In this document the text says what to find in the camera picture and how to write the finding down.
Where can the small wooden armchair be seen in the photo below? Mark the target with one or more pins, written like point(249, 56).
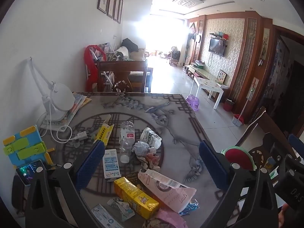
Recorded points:
point(174, 55)

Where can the wall television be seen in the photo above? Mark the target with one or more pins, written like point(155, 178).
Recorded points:
point(216, 46)

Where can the wall shelf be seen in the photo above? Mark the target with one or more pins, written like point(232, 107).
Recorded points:
point(220, 35)

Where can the brown cigarette box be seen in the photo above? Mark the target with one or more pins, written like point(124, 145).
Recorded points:
point(131, 179)

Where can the square ceiling light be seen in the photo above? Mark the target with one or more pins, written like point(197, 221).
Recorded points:
point(187, 1)

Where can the beaded wooden chair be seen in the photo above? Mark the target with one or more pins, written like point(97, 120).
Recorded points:
point(268, 128)

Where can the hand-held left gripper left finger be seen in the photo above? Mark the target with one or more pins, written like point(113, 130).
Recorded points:
point(91, 163)

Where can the black clothing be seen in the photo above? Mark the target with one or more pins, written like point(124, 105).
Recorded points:
point(129, 44)

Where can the clear plastic bottle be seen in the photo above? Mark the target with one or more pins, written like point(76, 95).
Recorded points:
point(127, 137)

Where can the pink white paper bag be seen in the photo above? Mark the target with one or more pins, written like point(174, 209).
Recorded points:
point(166, 187)

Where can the blue yellow phone stand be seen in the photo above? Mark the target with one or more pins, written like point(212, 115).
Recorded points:
point(26, 147)

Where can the printed paper cup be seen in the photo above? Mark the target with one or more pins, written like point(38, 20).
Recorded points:
point(149, 136)

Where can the person's right hand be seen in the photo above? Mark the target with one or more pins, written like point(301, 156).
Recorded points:
point(282, 218)

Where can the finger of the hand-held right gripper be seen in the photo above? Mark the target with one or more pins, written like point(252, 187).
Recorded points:
point(296, 143)

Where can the purple plastic stool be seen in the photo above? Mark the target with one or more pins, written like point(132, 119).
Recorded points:
point(193, 99)

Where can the bright blue plastic wrapper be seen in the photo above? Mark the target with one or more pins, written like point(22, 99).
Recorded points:
point(190, 207)

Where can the white toothpaste box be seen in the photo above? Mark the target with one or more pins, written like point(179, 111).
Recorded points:
point(104, 217)

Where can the white coffee table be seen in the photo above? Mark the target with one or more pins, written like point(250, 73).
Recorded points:
point(209, 85)

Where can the red clothes on rack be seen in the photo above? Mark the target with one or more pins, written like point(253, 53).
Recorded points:
point(91, 71)

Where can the white desk lamp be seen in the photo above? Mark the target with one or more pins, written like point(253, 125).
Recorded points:
point(60, 98)

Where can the small red bin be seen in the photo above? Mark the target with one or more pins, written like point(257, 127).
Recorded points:
point(229, 105)

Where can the yellow carton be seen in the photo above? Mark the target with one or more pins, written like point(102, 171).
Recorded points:
point(133, 193)

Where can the smartphone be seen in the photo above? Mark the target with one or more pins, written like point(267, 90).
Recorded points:
point(27, 172)

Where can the brown paper wrapper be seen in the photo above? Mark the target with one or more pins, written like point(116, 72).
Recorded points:
point(150, 159)

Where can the pink plastic bag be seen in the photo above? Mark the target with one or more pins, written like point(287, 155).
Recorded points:
point(171, 219)

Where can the wooden sofa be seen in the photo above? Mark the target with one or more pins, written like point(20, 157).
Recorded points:
point(136, 55)

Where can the stack of books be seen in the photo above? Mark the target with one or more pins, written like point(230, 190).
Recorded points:
point(78, 103)

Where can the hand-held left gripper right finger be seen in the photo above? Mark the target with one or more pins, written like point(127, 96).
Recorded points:
point(213, 165)

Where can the blue white paper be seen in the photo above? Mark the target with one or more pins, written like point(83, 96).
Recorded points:
point(140, 149)

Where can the white blue medicine box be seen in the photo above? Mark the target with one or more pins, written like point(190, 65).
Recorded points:
point(110, 163)

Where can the television cabinet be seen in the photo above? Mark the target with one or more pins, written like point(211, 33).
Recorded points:
point(201, 70)

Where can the yellow medicine box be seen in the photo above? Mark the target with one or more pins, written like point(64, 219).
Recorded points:
point(104, 133)

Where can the magazine rack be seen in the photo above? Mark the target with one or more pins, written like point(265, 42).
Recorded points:
point(108, 49)

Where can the carved wooden chair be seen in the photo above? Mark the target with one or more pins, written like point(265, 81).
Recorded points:
point(133, 65)

